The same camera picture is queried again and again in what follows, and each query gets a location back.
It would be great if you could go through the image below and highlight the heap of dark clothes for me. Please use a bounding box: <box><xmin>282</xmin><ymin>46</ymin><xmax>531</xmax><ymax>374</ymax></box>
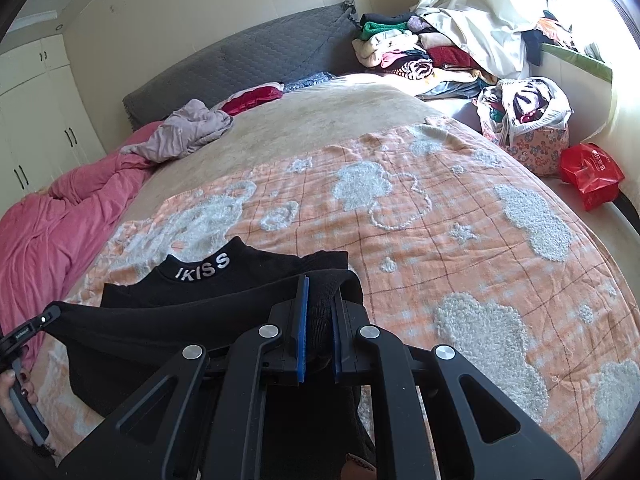
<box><xmin>525</xmin><ymin>15</ymin><xmax>581</xmax><ymax>56</ymax></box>

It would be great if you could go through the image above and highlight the red garment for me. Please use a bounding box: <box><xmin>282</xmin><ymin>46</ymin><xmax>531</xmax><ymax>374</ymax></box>
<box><xmin>220</xmin><ymin>86</ymin><xmax>285</xmax><ymax>116</ymax></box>

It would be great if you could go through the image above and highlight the mauve crumpled garment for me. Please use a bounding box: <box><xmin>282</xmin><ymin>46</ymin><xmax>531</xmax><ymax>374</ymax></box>
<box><xmin>122</xmin><ymin>99</ymin><xmax>235</xmax><ymax>163</ymax></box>

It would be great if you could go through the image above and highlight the person's right hand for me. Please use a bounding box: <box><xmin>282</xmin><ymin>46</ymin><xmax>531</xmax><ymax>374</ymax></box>
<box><xmin>340</xmin><ymin>452</ymin><xmax>381</xmax><ymax>480</ymax></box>

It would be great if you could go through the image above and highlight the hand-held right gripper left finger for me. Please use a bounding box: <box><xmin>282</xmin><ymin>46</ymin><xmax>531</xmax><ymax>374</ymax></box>
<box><xmin>52</xmin><ymin>274</ymin><xmax>311</xmax><ymax>480</ymax></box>

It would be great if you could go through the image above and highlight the white curtain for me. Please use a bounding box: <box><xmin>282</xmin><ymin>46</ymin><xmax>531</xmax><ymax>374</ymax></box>
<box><xmin>415</xmin><ymin>0</ymin><xmax>556</xmax><ymax>81</ymax></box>

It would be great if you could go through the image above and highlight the orange and white tufted blanket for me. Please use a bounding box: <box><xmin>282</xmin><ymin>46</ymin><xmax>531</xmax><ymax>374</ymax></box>
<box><xmin>30</xmin><ymin>122</ymin><xmax>640</xmax><ymax>476</ymax></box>

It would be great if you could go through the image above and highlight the grey quilted headboard cover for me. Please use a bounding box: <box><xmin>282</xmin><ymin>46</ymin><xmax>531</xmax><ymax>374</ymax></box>
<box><xmin>122</xmin><ymin>0</ymin><xmax>358</xmax><ymax>131</ymax></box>

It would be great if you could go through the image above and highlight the pink quilt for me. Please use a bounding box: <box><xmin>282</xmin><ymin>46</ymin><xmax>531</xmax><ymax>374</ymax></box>
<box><xmin>0</xmin><ymin>120</ymin><xmax>166</xmax><ymax>361</ymax></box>

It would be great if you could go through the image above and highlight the green cloth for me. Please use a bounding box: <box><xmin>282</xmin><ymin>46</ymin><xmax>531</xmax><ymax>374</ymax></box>
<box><xmin>542</xmin><ymin>42</ymin><xmax>613</xmax><ymax>83</ymax></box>

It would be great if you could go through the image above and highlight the cream wardrobe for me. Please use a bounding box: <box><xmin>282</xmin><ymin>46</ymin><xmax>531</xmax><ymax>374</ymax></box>
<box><xmin>0</xmin><ymin>7</ymin><xmax>108</xmax><ymax>201</ymax></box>

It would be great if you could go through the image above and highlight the person's left hand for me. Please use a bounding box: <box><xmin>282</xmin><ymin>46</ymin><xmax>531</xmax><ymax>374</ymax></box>
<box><xmin>0</xmin><ymin>367</ymin><xmax>40</xmax><ymax>443</ymax></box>

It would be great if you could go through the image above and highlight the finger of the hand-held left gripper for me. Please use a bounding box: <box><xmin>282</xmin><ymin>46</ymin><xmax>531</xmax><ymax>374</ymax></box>
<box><xmin>12</xmin><ymin>309</ymin><xmax>62</xmax><ymax>342</ymax></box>

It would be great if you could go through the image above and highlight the red plastic bag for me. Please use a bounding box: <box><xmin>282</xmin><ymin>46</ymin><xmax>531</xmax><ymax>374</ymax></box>
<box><xmin>558</xmin><ymin>142</ymin><xmax>626</xmax><ymax>212</ymax></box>

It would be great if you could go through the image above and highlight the black printed sweater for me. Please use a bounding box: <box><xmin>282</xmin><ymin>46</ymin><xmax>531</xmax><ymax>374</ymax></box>
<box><xmin>42</xmin><ymin>237</ymin><xmax>381</xmax><ymax>480</ymax></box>

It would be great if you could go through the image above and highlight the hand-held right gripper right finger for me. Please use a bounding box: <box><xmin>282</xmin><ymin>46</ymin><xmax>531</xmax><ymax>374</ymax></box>
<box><xmin>330</xmin><ymin>287</ymin><xmax>583</xmax><ymax>480</ymax></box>

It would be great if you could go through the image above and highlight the pile of folded clothes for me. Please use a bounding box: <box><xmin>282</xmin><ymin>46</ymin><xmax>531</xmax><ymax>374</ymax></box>
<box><xmin>351</xmin><ymin>10</ymin><xmax>501</xmax><ymax>100</ymax></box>

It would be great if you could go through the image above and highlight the beige bed sheet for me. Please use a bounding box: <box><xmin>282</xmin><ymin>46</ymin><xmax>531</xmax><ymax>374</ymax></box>
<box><xmin>120</xmin><ymin>72</ymin><xmax>456</xmax><ymax>221</ymax></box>

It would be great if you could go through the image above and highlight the patterned bag of clothes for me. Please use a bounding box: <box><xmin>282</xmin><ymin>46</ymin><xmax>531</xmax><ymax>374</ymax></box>
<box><xmin>475</xmin><ymin>76</ymin><xmax>573</xmax><ymax>177</ymax></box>

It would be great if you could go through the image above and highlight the blue patterned cloth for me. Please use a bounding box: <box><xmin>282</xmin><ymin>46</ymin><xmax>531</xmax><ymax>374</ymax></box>
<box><xmin>282</xmin><ymin>71</ymin><xmax>337</xmax><ymax>92</ymax></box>

